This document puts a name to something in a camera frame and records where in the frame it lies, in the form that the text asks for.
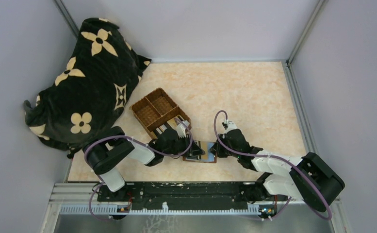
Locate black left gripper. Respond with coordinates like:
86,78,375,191
164,133,206,157

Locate brown leather card holder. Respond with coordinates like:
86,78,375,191
182,140,217,164

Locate brown woven divided basket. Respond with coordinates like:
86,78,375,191
130,88,191,139

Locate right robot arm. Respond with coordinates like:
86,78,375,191
210,129,345,213

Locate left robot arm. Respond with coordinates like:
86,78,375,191
82,124,206,201

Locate gold card in holder sleeve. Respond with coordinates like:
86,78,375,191
195,141,209,160

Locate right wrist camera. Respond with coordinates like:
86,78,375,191
222,120,238,132

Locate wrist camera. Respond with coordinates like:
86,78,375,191
222,120,238,132
176,120,190,138

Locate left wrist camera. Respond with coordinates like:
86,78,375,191
176,120,190,138

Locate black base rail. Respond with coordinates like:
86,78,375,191
60,182,279,218

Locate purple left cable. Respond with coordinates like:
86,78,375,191
83,117,194,222

